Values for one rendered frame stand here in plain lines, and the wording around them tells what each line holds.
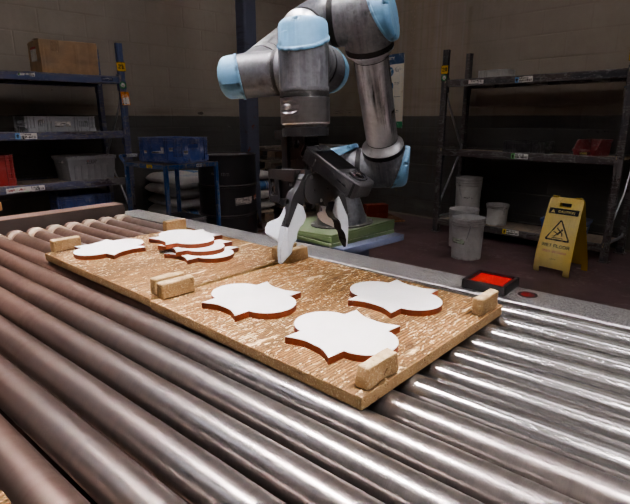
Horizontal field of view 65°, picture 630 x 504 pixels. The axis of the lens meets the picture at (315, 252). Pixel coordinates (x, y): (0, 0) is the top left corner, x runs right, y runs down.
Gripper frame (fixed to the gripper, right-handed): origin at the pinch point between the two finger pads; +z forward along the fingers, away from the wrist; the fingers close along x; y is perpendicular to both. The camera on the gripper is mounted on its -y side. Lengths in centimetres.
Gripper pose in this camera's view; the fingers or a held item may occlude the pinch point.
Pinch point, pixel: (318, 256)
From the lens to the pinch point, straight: 78.5
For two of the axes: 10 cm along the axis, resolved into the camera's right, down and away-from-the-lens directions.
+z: 0.2, 9.7, 2.3
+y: -7.3, -1.4, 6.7
